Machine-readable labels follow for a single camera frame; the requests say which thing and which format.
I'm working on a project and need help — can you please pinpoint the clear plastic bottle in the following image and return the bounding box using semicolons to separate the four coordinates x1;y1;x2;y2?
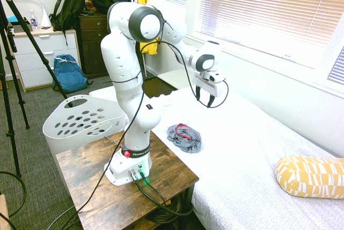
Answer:
28;9;40;30

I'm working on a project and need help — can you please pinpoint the black bag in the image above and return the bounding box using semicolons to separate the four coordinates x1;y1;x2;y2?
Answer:
90;0;119;16

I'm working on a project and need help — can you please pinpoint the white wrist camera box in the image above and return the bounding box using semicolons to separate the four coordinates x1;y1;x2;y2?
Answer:
208;71;227;84

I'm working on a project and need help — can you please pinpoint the black camera tripod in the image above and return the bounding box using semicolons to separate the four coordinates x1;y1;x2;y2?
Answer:
0;0;69;178

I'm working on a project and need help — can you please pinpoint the dark green backpack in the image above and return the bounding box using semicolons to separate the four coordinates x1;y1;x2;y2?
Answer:
48;0;88;47

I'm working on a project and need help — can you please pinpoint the thick black base cable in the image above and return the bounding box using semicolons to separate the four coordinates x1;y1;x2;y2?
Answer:
137;169;169;207
130;170;195;217

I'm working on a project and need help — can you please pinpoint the large white window blind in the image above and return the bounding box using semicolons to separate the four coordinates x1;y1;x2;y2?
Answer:
195;0;344;48

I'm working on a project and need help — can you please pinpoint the blue backpack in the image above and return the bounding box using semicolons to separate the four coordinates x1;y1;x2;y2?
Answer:
52;54;95;94

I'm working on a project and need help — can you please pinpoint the brown teddy bear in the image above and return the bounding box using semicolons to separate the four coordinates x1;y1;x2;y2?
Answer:
85;0;98;13

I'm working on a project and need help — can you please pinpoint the white drawer dresser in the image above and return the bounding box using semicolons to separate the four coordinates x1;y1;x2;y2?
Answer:
4;27;82;93

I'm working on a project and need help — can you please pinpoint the dark wooden dresser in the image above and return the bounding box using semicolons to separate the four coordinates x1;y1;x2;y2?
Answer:
77;12;146;80

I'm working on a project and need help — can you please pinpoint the white floor cable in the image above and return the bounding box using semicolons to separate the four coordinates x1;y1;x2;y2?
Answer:
45;204;78;230

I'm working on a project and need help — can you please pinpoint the black floor cable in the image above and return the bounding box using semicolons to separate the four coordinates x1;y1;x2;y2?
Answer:
0;170;28;230

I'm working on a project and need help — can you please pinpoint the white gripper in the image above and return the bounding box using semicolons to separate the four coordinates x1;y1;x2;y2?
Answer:
191;70;219;109

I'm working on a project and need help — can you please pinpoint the bed with white cover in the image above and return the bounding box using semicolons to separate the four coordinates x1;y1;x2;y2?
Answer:
88;81;344;230

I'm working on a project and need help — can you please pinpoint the grey box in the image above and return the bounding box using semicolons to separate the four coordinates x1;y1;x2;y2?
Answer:
8;24;33;34

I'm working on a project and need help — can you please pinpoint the rustic wooden side table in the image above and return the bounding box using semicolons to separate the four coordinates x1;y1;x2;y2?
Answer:
55;130;200;230

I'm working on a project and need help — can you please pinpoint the small window blind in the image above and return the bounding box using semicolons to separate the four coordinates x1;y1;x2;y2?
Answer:
326;46;344;82

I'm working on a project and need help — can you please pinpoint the white perforated laundry basket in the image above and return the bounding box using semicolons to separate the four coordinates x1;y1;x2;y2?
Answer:
42;95;130;173

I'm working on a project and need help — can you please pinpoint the grey garment with red trim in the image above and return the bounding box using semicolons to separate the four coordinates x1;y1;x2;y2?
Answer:
166;123;203;154

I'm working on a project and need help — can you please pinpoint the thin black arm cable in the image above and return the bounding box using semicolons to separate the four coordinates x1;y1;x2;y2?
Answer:
76;4;230;213

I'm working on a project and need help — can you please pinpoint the yellow white patterned pillow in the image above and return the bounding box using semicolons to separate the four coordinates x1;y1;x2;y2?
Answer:
275;155;344;200

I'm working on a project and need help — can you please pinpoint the white desk lamp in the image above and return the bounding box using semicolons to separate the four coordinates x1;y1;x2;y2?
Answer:
15;0;53;30

